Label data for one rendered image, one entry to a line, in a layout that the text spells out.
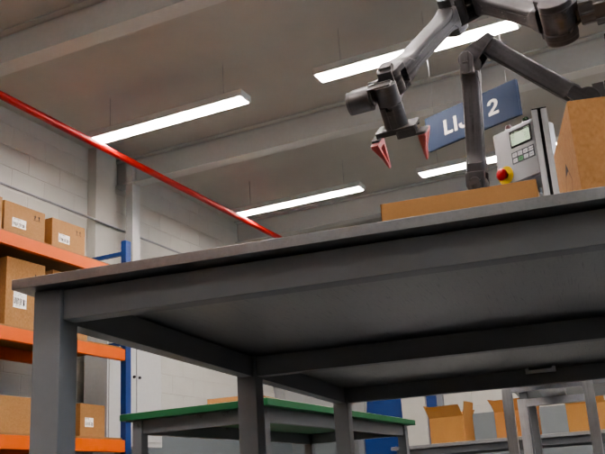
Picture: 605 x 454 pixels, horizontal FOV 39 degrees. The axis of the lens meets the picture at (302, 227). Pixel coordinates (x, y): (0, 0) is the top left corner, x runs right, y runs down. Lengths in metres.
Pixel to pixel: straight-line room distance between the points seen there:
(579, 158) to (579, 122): 0.08
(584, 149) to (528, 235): 0.38
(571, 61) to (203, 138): 3.38
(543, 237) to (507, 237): 0.06
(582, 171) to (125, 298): 0.91
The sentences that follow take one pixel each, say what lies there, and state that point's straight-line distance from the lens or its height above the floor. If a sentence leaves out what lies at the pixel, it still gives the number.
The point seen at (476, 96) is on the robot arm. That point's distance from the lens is 2.65.
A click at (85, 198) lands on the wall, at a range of 8.25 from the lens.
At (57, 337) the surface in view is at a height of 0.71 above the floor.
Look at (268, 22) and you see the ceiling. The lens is 6.38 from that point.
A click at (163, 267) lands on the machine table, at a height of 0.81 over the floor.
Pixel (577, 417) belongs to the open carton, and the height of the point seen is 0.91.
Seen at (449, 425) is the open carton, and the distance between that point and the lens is 8.23.
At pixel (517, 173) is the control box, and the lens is 2.73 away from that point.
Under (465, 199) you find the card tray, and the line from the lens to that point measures 1.43.
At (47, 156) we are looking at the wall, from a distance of 7.97.
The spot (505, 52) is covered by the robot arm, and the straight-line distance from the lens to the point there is 2.67.
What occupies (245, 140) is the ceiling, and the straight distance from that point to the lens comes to 7.98.
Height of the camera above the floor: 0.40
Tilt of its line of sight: 18 degrees up
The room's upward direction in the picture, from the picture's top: 4 degrees counter-clockwise
